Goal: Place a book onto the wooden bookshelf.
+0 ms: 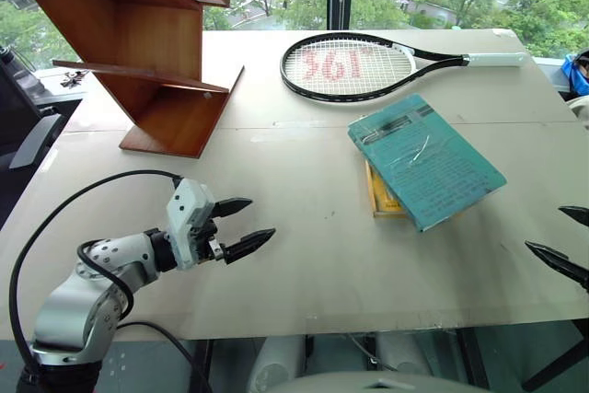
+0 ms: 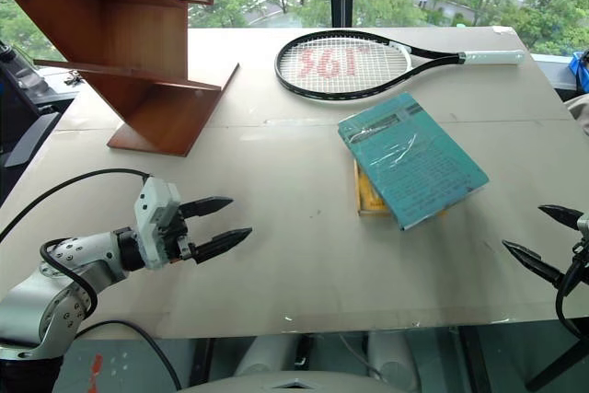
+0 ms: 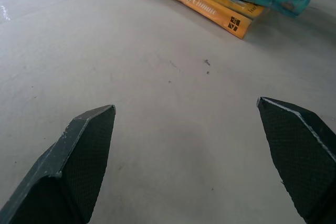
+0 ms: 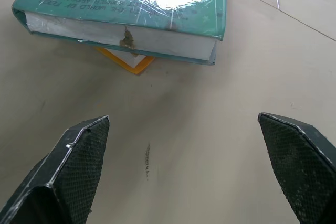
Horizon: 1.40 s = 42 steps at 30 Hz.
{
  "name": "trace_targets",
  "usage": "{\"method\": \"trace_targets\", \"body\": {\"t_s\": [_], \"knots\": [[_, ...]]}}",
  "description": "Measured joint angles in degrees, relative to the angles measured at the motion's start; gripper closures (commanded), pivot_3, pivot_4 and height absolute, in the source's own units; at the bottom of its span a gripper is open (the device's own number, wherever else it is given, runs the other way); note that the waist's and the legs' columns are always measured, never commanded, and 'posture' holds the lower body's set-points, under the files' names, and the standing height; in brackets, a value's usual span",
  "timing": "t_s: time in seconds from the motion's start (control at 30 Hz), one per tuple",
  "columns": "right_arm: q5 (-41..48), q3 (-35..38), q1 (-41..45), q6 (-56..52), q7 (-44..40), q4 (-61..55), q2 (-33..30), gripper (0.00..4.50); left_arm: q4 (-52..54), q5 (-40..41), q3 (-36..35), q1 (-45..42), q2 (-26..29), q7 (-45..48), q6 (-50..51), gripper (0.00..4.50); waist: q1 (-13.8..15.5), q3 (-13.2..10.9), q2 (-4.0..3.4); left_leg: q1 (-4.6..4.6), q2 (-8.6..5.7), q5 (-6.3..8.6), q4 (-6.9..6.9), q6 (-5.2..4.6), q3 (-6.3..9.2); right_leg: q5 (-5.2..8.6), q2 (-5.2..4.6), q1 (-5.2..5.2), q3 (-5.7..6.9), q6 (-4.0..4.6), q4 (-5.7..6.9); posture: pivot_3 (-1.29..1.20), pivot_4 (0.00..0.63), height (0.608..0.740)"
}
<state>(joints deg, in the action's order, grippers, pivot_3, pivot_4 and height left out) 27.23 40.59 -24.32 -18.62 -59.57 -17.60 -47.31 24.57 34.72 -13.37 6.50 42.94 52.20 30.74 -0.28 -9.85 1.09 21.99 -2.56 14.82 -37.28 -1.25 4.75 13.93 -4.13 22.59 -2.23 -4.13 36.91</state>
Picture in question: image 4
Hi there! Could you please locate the orange covered book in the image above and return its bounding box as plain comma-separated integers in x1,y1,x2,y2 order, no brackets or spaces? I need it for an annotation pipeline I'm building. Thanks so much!
14,0,234,75

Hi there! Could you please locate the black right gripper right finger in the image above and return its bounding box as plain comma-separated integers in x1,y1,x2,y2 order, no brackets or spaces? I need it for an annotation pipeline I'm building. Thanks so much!
258,112,336,224

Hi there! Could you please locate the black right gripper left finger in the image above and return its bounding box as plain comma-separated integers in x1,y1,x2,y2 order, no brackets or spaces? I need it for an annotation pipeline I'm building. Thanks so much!
0,115,110,224

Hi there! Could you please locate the teal hardcover book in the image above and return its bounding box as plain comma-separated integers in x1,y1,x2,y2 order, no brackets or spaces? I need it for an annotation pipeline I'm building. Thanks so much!
11,0,227,66

